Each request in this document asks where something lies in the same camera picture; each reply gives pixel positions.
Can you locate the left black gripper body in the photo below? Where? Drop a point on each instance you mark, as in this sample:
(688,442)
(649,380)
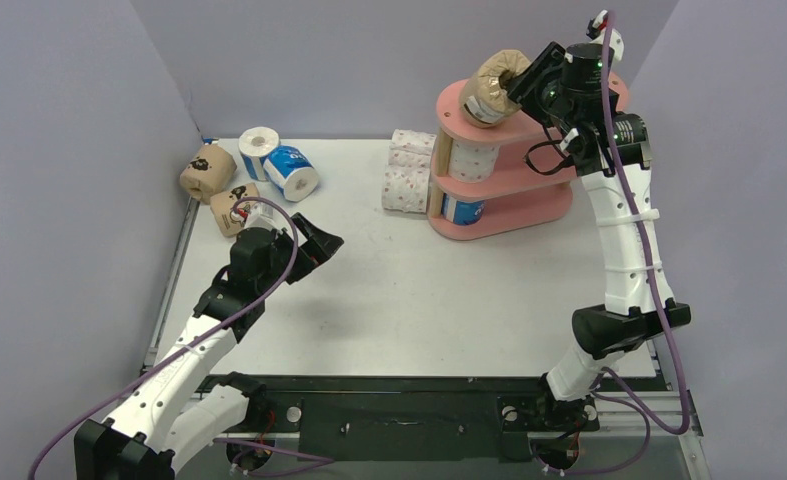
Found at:
(283,250)

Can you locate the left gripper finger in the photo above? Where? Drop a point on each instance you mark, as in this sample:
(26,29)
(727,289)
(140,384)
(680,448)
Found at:
(318,249)
(308,229)

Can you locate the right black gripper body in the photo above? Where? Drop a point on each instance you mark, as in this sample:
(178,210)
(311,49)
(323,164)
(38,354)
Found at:
(536,78)

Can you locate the brown roll with barcode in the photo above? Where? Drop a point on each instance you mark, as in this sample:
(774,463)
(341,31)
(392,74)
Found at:
(483,99)

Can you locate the blue paper roll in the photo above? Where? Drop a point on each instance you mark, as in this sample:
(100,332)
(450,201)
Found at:
(460,212)

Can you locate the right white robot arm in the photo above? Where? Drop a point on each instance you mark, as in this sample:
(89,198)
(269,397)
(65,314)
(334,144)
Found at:
(613,161)

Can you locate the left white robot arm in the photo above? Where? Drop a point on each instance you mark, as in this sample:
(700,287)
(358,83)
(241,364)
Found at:
(152,434)

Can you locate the floral roll on shelf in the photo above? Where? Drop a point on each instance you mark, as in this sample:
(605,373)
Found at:
(472,163)

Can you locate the pink three-tier shelf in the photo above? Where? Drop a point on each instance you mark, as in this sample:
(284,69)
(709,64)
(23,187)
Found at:
(514,196)

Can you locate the brown roll cartoon print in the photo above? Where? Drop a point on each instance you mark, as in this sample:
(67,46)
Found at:
(229,213)

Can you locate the lying blue white roll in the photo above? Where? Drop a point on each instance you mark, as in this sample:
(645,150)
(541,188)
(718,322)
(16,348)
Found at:
(290,171)

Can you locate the lower floral paper roll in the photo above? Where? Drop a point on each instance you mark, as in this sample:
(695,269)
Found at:
(405,189)

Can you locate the floral paper roll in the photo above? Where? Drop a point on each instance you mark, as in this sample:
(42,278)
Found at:
(411,149)
(405,189)

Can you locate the brown roll black print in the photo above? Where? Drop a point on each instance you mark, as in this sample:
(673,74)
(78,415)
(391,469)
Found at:
(208,173)

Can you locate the upright blue white roll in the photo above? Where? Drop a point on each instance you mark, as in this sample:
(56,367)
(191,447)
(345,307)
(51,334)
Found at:
(254,145)

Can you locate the upper floral paper roll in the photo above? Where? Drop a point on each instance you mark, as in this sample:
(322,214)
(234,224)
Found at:
(411,149)

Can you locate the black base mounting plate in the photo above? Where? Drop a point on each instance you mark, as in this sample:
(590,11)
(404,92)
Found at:
(359,418)

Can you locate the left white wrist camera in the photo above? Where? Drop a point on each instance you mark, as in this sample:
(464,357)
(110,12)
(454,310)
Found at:
(257,215)

